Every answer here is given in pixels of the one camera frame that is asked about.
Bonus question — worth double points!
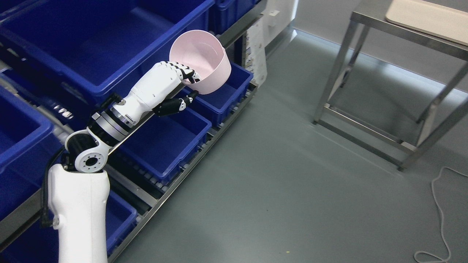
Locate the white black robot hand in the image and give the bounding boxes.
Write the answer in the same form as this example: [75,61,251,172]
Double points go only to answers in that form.
[113,61,200,124]

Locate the pink bowl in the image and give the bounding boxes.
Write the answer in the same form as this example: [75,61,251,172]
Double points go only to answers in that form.
[169,30,232,95]

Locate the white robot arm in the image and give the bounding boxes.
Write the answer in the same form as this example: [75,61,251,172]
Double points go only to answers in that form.
[41,92,165,263]

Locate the metal roller shelf rack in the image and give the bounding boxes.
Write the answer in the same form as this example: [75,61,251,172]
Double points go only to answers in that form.
[0,0,269,263]

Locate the blue bin middle shelf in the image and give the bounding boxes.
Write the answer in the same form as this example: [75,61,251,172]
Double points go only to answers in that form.
[113,108,212,185]

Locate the blue bin right small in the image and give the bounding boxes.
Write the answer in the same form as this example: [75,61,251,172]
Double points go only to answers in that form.
[189,63,253,127]

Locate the large blue bin top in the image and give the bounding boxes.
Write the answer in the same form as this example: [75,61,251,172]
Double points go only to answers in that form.
[1,0,215,105]

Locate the blue bin top right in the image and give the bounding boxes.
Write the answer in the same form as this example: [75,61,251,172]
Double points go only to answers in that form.
[208,0,259,35]

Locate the white sign with blue text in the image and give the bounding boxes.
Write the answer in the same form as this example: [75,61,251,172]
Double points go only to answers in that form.
[244,18,267,87]

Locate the blue bin far left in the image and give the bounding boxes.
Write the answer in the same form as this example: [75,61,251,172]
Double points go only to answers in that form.
[0,88,61,219]

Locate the blue bin bottom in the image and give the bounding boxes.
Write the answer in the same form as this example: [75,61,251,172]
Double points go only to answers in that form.
[1,191,137,263]

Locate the beige plastic tray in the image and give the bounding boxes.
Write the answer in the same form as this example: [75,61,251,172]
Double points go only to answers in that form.
[385,0,467,41]

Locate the white floor cable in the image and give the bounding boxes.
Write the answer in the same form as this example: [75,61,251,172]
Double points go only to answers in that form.
[413,167,468,263]

